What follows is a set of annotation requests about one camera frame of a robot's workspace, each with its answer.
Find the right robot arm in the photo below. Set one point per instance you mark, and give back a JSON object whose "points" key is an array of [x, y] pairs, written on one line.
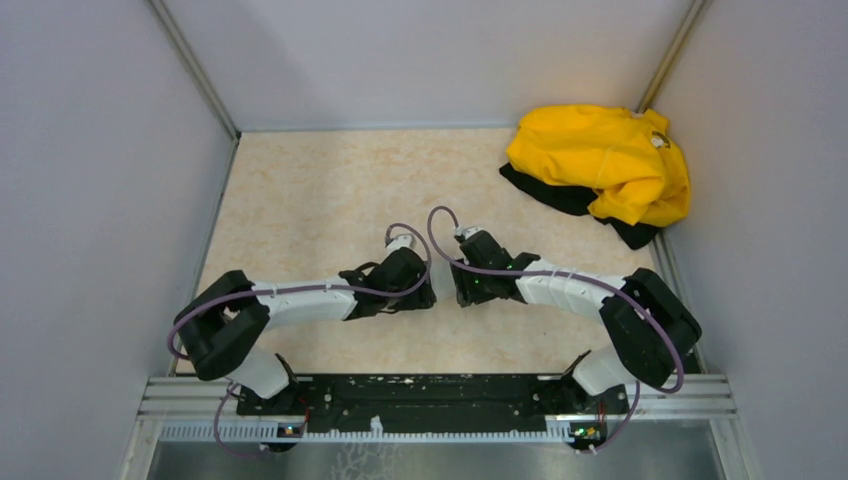
{"points": [[650, 329]]}

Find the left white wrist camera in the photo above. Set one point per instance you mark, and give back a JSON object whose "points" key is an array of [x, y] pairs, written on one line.
{"points": [[404, 241]]}

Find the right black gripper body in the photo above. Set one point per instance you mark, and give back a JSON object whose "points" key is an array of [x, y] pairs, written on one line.
{"points": [[473, 286]]}

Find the white cardboard box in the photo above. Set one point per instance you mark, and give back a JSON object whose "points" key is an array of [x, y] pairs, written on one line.
{"points": [[442, 283]]}

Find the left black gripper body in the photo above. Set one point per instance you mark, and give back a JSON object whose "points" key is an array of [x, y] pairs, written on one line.
{"points": [[420, 299]]}

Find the yellow garment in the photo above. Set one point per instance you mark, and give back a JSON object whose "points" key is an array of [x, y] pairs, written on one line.
{"points": [[628, 159]]}

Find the black garment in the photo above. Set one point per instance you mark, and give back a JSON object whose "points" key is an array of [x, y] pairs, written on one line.
{"points": [[575, 201]]}

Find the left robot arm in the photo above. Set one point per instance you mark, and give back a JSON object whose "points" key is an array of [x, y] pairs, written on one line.
{"points": [[220, 329]]}

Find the aluminium frame rail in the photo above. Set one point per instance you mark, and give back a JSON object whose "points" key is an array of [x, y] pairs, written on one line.
{"points": [[190, 409]]}

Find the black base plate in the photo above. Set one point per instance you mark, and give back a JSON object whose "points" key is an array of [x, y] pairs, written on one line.
{"points": [[433, 403]]}

